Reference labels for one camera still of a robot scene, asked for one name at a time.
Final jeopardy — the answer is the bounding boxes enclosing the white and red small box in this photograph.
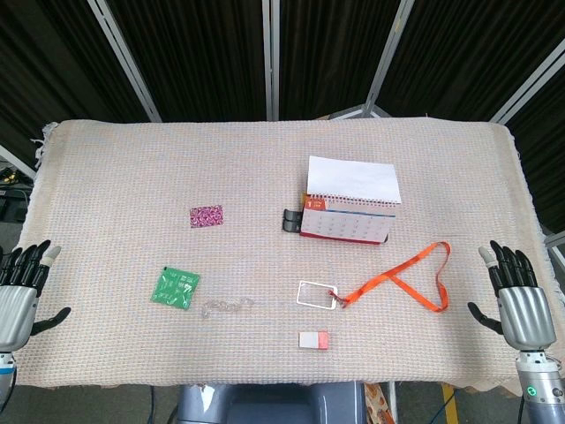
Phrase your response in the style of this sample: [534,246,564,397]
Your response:
[298,330,330,351]

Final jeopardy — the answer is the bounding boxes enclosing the green square packet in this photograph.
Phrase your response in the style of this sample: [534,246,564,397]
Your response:
[150,266,201,311]

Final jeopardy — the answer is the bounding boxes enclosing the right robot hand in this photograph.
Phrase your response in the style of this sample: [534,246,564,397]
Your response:
[467,239,557,352]

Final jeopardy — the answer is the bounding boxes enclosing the desk calendar with spiral binding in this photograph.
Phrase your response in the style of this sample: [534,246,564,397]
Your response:
[298,155,403,246]

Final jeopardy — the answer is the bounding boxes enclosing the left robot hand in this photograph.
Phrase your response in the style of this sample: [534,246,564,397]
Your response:
[0,239,72,351]

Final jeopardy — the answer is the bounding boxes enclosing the clear badge holder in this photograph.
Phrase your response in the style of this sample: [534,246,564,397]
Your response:
[295,280,339,311]

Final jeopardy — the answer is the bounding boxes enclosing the beige woven tablecloth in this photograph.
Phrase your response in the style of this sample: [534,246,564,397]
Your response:
[11,115,565,392]

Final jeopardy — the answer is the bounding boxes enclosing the black binder clip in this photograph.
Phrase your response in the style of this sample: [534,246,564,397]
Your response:
[282,208,304,233]

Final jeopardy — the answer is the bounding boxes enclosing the orange lanyard strap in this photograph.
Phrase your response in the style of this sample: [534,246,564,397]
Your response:
[337,240,452,314]

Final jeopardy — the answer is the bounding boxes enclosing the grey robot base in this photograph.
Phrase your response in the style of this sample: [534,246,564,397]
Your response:
[166,382,370,424]

